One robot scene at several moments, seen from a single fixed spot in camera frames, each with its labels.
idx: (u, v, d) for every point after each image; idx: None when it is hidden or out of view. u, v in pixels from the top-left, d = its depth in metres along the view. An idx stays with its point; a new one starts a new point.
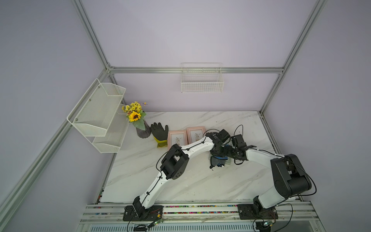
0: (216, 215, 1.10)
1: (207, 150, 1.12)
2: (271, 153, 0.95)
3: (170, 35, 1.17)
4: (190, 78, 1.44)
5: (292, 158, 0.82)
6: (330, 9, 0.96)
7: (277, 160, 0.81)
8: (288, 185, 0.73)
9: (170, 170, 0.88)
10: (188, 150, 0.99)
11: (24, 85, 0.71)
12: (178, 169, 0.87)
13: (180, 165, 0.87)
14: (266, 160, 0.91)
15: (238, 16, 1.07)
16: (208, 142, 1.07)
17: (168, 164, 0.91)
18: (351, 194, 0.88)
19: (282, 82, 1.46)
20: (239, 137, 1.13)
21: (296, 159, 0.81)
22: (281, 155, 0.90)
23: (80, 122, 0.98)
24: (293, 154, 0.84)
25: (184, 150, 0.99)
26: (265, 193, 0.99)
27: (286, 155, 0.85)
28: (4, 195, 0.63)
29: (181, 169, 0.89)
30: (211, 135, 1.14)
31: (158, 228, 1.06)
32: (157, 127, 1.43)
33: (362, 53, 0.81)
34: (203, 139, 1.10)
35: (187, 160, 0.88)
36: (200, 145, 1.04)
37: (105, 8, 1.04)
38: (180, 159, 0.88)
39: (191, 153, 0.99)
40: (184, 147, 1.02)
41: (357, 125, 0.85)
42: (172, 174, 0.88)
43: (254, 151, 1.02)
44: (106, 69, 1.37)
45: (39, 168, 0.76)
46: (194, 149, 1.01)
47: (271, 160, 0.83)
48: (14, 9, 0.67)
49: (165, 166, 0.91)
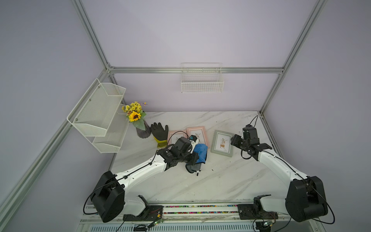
0: (216, 215, 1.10)
1: (162, 170, 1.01)
2: (292, 168, 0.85)
3: (170, 35, 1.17)
4: (190, 79, 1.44)
5: (317, 183, 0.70)
6: (330, 9, 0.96)
7: (300, 187, 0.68)
8: (304, 214, 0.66)
9: (101, 210, 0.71)
10: (126, 178, 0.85)
11: (25, 85, 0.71)
12: (109, 207, 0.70)
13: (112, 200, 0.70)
14: (283, 175, 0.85)
15: (238, 16, 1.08)
16: (157, 164, 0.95)
17: (99, 201, 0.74)
18: (351, 194, 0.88)
19: (282, 82, 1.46)
20: (252, 132, 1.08)
21: (321, 184, 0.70)
22: (304, 175, 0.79)
23: (80, 122, 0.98)
24: (317, 177, 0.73)
25: (121, 179, 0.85)
26: (269, 198, 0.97)
27: (308, 177, 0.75)
28: (4, 195, 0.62)
29: (116, 207, 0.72)
30: (164, 152, 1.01)
31: (158, 228, 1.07)
32: (157, 127, 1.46)
33: (361, 53, 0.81)
34: (152, 159, 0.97)
35: (121, 192, 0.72)
36: (146, 168, 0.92)
37: (105, 8, 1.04)
38: (112, 194, 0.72)
39: (131, 181, 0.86)
40: (122, 175, 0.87)
41: (357, 125, 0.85)
42: (103, 216, 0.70)
43: (271, 158, 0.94)
44: (106, 69, 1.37)
45: (39, 168, 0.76)
46: (134, 176, 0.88)
47: (293, 183, 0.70)
48: (15, 10, 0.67)
49: (96, 204, 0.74)
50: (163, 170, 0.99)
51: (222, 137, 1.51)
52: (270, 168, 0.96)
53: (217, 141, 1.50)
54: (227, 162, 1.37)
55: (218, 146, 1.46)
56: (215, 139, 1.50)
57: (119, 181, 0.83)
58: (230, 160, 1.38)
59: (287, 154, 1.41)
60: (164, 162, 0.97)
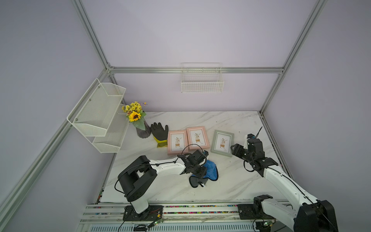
0: (216, 215, 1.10)
1: (178, 172, 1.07)
2: (300, 189, 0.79)
3: (170, 35, 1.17)
4: (190, 78, 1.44)
5: (327, 208, 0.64)
6: (330, 9, 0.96)
7: (310, 213, 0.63)
8: None
9: (128, 188, 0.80)
10: (157, 166, 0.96)
11: (25, 85, 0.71)
12: (138, 187, 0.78)
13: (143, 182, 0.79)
14: (292, 196, 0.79)
15: (238, 16, 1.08)
16: (179, 164, 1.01)
17: (128, 179, 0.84)
18: (350, 194, 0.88)
19: (282, 82, 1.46)
20: (258, 146, 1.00)
21: (332, 210, 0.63)
22: (314, 198, 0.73)
23: (80, 122, 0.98)
24: (328, 201, 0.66)
25: (153, 166, 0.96)
26: (274, 207, 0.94)
27: (318, 200, 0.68)
28: (4, 195, 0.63)
29: (142, 189, 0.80)
30: (184, 157, 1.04)
31: (158, 228, 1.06)
32: (157, 127, 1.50)
33: (361, 53, 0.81)
34: (175, 159, 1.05)
35: (153, 176, 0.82)
36: (172, 164, 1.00)
37: (105, 8, 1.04)
38: (145, 176, 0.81)
39: (159, 170, 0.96)
40: (153, 162, 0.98)
41: (358, 125, 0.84)
42: (130, 194, 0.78)
43: (277, 176, 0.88)
44: (106, 69, 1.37)
45: (39, 168, 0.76)
46: (164, 166, 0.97)
47: (302, 208, 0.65)
48: (15, 9, 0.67)
49: (125, 182, 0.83)
50: (179, 173, 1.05)
51: (222, 137, 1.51)
52: (275, 184, 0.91)
53: (217, 141, 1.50)
54: (226, 162, 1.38)
55: (218, 147, 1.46)
56: (216, 139, 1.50)
57: (152, 166, 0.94)
58: (230, 160, 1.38)
59: (287, 154, 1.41)
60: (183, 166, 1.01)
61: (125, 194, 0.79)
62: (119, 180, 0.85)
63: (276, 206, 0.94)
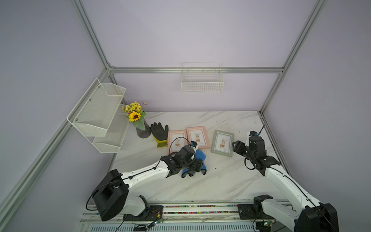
0: (216, 215, 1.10)
1: (164, 176, 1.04)
2: (302, 191, 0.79)
3: (170, 35, 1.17)
4: (190, 79, 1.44)
5: (329, 211, 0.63)
6: (330, 9, 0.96)
7: (312, 216, 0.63)
8: None
9: (102, 207, 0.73)
10: (130, 179, 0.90)
11: (25, 85, 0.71)
12: (110, 206, 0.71)
13: (114, 198, 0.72)
14: (294, 198, 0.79)
15: (239, 16, 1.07)
16: (161, 169, 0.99)
17: (100, 198, 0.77)
18: (350, 194, 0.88)
19: (282, 82, 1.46)
20: (260, 144, 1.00)
21: (334, 213, 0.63)
22: (317, 201, 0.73)
23: (80, 122, 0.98)
24: (331, 204, 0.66)
25: (125, 179, 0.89)
26: (274, 207, 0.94)
27: (321, 203, 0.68)
28: (4, 195, 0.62)
29: (116, 207, 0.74)
30: (168, 159, 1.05)
31: (158, 228, 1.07)
32: (157, 127, 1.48)
33: (361, 53, 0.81)
34: (156, 164, 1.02)
35: (124, 192, 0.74)
36: (150, 172, 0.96)
37: (105, 7, 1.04)
38: (116, 192, 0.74)
39: (135, 182, 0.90)
40: (126, 175, 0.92)
41: (358, 125, 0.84)
42: (103, 213, 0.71)
43: (278, 176, 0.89)
44: (106, 69, 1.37)
45: (38, 169, 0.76)
46: (139, 178, 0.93)
47: (304, 211, 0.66)
48: (15, 9, 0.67)
49: (97, 201, 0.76)
50: (164, 177, 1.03)
51: (222, 137, 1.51)
52: (277, 185, 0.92)
53: (217, 141, 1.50)
54: (226, 162, 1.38)
55: (218, 147, 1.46)
56: (216, 139, 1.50)
57: (124, 181, 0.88)
58: (230, 161, 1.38)
59: (287, 154, 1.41)
60: (167, 168, 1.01)
61: (99, 213, 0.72)
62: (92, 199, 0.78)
63: (276, 207, 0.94)
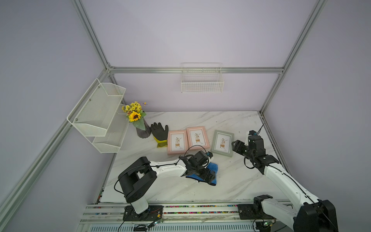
0: (216, 215, 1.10)
1: (179, 175, 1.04)
2: (301, 188, 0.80)
3: (169, 35, 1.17)
4: (190, 78, 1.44)
5: (328, 208, 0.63)
6: (330, 10, 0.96)
7: (311, 212, 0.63)
8: None
9: (129, 188, 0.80)
10: (157, 167, 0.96)
11: (25, 85, 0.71)
12: (138, 188, 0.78)
13: (143, 182, 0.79)
14: (293, 195, 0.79)
15: (238, 16, 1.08)
16: (180, 166, 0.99)
17: (128, 180, 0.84)
18: (350, 194, 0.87)
19: (282, 82, 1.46)
20: (259, 143, 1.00)
21: (333, 210, 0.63)
22: (316, 198, 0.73)
23: (81, 122, 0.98)
24: (329, 201, 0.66)
25: (153, 167, 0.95)
26: (274, 206, 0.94)
27: (320, 200, 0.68)
28: (4, 195, 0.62)
29: (141, 190, 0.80)
30: (186, 158, 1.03)
31: (158, 228, 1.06)
32: (158, 127, 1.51)
33: (361, 53, 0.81)
34: (176, 161, 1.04)
35: (152, 179, 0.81)
36: (172, 166, 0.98)
37: (105, 8, 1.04)
38: (145, 177, 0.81)
39: (160, 172, 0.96)
40: (154, 164, 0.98)
41: (358, 125, 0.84)
42: (129, 195, 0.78)
43: (278, 174, 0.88)
44: (106, 69, 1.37)
45: (38, 168, 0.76)
46: (164, 168, 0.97)
47: (303, 208, 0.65)
48: (15, 9, 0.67)
49: (125, 182, 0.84)
50: (180, 175, 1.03)
51: (222, 137, 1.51)
52: (276, 183, 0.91)
53: (217, 141, 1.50)
54: (226, 162, 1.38)
55: (218, 147, 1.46)
56: (216, 139, 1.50)
57: (152, 168, 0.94)
58: (230, 161, 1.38)
59: (287, 154, 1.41)
60: (185, 167, 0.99)
61: (125, 195, 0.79)
62: (120, 181, 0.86)
63: (276, 206, 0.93)
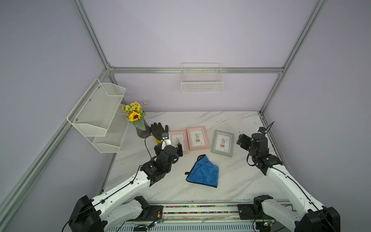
0: (216, 215, 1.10)
1: (147, 185, 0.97)
2: (305, 194, 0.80)
3: (170, 35, 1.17)
4: (190, 78, 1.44)
5: (333, 215, 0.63)
6: (330, 10, 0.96)
7: (315, 220, 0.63)
8: None
9: None
10: (104, 202, 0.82)
11: (25, 84, 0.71)
12: None
13: (86, 231, 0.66)
14: (297, 201, 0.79)
15: (238, 16, 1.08)
16: (139, 181, 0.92)
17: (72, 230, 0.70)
18: (350, 195, 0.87)
19: (282, 82, 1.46)
20: (263, 143, 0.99)
21: (337, 217, 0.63)
22: (320, 204, 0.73)
23: (80, 122, 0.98)
24: (333, 208, 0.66)
25: (98, 204, 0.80)
26: (275, 208, 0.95)
27: (323, 207, 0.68)
28: (4, 195, 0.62)
29: None
30: (148, 167, 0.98)
31: (158, 228, 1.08)
32: (157, 127, 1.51)
33: (360, 53, 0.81)
34: (133, 177, 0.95)
35: (95, 222, 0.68)
36: (128, 188, 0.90)
37: (106, 7, 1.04)
38: (87, 224, 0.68)
39: (109, 205, 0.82)
40: (99, 198, 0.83)
41: (357, 125, 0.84)
42: None
43: (280, 177, 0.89)
44: (106, 69, 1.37)
45: (38, 168, 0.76)
46: (112, 199, 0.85)
47: (307, 215, 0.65)
48: (16, 9, 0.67)
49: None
50: (148, 185, 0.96)
51: (222, 137, 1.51)
52: (280, 187, 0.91)
53: (217, 141, 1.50)
54: (226, 162, 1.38)
55: (218, 147, 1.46)
56: (216, 139, 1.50)
57: (96, 207, 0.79)
58: (230, 161, 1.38)
59: (287, 154, 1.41)
60: (147, 179, 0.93)
61: None
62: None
63: (278, 208, 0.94)
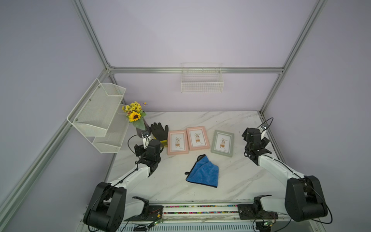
0: (216, 215, 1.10)
1: (146, 176, 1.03)
2: (289, 168, 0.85)
3: (170, 35, 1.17)
4: (190, 78, 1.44)
5: (314, 182, 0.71)
6: (329, 10, 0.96)
7: (296, 184, 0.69)
8: (303, 214, 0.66)
9: (104, 222, 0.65)
10: (121, 183, 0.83)
11: (25, 85, 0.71)
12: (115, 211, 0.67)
13: (117, 203, 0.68)
14: (282, 176, 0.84)
15: (238, 16, 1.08)
16: (143, 167, 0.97)
17: (96, 215, 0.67)
18: (351, 195, 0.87)
19: (282, 82, 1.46)
20: (257, 137, 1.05)
21: (318, 183, 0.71)
22: (302, 174, 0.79)
23: (80, 122, 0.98)
24: (315, 177, 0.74)
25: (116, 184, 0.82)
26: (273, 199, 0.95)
27: (306, 176, 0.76)
28: (4, 195, 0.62)
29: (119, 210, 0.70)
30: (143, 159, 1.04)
31: (158, 228, 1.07)
32: (157, 127, 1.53)
33: (360, 53, 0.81)
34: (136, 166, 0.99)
35: (123, 193, 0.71)
36: (135, 172, 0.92)
37: (106, 7, 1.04)
38: (115, 197, 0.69)
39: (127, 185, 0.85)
40: (116, 181, 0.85)
41: (357, 125, 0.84)
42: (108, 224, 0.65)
43: (270, 161, 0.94)
44: (106, 69, 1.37)
45: (38, 168, 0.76)
46: (129, 179, 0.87)
47: (289, 181, 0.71)
48: (15, 9, 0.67)
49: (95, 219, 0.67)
50: (147, 175, 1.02)
51: (222, 137, 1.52)
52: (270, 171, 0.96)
53: (217, 141, 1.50)
54: (226, 162, 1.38)
55: (218, 147, 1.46)
56: (216, 139, 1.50)
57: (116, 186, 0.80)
58: (230, 161, 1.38)
59: (287, 154, 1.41)
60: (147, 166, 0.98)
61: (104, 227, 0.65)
62: (87, 222, 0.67)
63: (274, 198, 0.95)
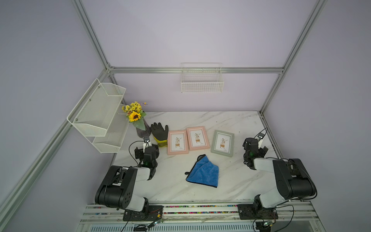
0: (216, 215, 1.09)
1: (146, 179, 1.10)
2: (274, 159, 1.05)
3: (170, 35, 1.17)
4: (190, 78, 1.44)
5: (295, 163, 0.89)
6: (329, 10, 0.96)
7: (280, 162, 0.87)
8: (291, 188, 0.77)
9: (115, 196, 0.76)
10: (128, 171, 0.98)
11: (25, 85, 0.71)
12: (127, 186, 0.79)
13: (129, 180, 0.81)
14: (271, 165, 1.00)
15: (238, 16, 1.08)
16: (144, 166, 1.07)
17: (109, 191, 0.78)
18: (351, 195, 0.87)
19: (282, 82, 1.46)
20: (254, 146, 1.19)
21: (299, 164, 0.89)
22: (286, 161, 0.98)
23: (80, 122, 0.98)
24: (298, 160, 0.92)
25: None
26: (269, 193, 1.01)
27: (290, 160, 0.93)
28: (4, 194, 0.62)
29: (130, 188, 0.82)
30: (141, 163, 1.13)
31: (158, 228, 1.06)
32: (157, 127, 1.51)
33: (361, 53, 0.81)
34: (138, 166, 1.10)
35: (135, 171, 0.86)
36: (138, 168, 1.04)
37: (106, 7, 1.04)
38: (128, 174, 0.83)
39: None
40: None
41: (357, 125, 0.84)
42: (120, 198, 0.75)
43: (261, 160, 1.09)
44: (106, 69, 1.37)
45: (38, 168, 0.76)
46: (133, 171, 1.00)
47: (275, 161, 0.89)
48: (15, 9, 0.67)
49: (107, 195, 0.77)
50: (148, 177, 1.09)
51: (222, 137, 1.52)
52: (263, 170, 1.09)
53: (217, 141, 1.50)
54: (226, 162, 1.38)
55: (218, 146, 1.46)
56: (216, 139, 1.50)
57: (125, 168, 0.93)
58: (230, 161, 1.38)
59: (287, 154, 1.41)
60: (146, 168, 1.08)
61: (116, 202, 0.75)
62: (99, 198, 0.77)
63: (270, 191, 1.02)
